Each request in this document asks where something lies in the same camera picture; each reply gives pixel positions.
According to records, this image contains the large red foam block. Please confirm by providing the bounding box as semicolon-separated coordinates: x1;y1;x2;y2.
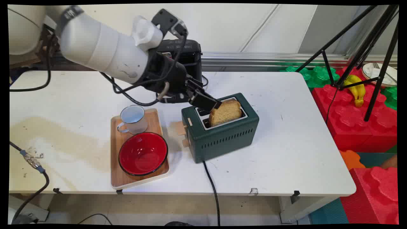
311;66;398;153

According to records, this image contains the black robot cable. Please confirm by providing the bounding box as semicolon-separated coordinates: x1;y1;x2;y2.
99;30;191;107

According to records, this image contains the black toaster power cable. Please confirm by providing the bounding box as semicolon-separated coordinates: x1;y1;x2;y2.
203;161;221;226

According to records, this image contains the yellow toy banana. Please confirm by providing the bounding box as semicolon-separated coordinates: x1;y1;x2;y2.
342;74;366;108

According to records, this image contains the green toaster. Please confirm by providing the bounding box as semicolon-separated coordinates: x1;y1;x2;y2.
177;93;260;164

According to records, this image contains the white enamel mug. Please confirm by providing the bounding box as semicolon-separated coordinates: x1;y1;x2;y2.
117;105;148;135

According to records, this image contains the black tripod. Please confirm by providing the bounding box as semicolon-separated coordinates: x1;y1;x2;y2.
294;4;399;122

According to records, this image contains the black appliance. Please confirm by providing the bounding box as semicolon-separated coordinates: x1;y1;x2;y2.
155;39;203;104

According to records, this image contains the brown toast slice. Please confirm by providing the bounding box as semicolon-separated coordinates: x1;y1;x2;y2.
209;99;242;127

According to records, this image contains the silver fork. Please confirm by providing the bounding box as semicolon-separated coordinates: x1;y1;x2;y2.
373;63;397;84

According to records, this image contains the wooden tray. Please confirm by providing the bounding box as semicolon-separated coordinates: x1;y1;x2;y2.
110;108;170;191

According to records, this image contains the white plate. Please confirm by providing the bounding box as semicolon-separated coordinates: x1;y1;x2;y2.
362;62;397;88

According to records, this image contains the orange foam block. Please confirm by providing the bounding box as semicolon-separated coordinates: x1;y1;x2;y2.
339;150;366;171

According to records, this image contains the black cable metal connector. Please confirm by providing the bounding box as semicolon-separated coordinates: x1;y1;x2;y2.
9;141;50;225

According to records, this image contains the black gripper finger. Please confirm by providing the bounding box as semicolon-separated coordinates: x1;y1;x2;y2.
187;78;213;96
188;90;222;112

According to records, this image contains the green foam block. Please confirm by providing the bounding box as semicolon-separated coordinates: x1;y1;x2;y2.
280;66;341;88

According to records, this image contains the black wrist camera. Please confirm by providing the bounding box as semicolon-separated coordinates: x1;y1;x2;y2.
151;9;189;38

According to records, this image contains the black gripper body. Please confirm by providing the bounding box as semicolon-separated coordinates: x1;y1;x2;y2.
142;51;195;98

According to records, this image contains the small red foam block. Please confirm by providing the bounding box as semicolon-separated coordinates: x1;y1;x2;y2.
340;167;399;225

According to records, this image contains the red bowl black rim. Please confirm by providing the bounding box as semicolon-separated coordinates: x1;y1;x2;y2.
118;132;169;177

